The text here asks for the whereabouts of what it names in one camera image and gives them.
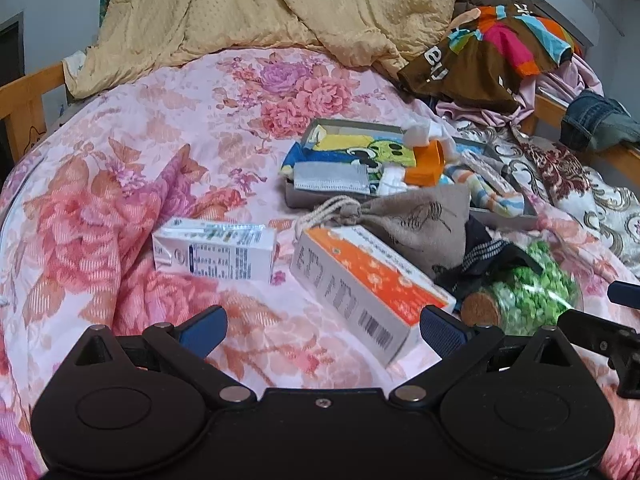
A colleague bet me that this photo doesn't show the orange white cardboard box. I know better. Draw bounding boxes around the orange white cardboard box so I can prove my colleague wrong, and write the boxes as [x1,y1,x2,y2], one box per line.
[291,226,456,366]

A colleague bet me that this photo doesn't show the grey drawstring pouch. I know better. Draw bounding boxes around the grey drawstring pouch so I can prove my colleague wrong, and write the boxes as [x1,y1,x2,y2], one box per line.
[295,184,471,278]

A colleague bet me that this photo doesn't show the grey felt cloth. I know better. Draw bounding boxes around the grey felt cloth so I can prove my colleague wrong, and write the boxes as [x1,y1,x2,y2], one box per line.
[293,162,370,195]

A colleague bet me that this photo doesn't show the white knitted cloth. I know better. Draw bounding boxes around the white knitted cloth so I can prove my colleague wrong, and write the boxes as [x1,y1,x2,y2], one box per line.
[459,150,516,196]

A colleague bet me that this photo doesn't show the grey tray cartoon frog picture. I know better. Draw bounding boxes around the grey tray cartoon frog picture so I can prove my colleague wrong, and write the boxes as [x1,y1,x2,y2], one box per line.
[280,118,537,230]

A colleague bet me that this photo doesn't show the wooden bed frame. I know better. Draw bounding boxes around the wooden bed frame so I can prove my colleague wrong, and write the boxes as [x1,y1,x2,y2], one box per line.
[0,62,65,162]

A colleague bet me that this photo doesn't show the lilac cloth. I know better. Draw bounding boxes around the lilac cloth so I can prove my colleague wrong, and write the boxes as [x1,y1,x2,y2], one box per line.
[436,54,604,128]

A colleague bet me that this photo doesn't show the white milk carton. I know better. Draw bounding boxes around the white milk carton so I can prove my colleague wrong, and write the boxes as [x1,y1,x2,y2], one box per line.
[152,217,278,282]

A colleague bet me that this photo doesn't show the pink floral bedspread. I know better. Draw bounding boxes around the pink floral bedspread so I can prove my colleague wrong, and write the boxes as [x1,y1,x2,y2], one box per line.
[0,48,640,480]

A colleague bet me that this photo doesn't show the brown multicolour shirt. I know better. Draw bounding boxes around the brown multicolour shirt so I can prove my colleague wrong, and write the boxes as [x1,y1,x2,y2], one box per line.
[398,3,582,115]

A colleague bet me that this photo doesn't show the striped pastel sock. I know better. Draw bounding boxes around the striped pastel sock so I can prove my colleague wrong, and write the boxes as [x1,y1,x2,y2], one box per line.
[445,165,525,218]

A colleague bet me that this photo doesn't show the jar of green beads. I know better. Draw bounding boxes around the jar of green beads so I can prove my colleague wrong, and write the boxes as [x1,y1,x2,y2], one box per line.
[459,240,582,336]

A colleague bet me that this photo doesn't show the white maroon damask blanket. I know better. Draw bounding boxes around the white maroon damask blanket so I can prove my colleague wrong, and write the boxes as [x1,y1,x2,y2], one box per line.
[457,122,639,275]

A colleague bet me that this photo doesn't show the orange sock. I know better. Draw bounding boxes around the orange sock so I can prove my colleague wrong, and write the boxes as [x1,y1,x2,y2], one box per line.
[404,140,445,186]

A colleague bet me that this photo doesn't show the blue denim jeans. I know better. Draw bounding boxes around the blue denim jeans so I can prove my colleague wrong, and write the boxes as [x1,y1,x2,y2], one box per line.
[560,90,640,153]

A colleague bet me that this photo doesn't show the navy patterned sock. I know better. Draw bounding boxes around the navy patterned sock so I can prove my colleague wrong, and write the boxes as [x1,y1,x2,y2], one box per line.
[435,217,542,300]

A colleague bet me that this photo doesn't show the beige dotted quilt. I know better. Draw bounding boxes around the beige dotted quilt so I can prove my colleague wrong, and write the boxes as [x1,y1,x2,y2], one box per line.
[63,0,456,99]

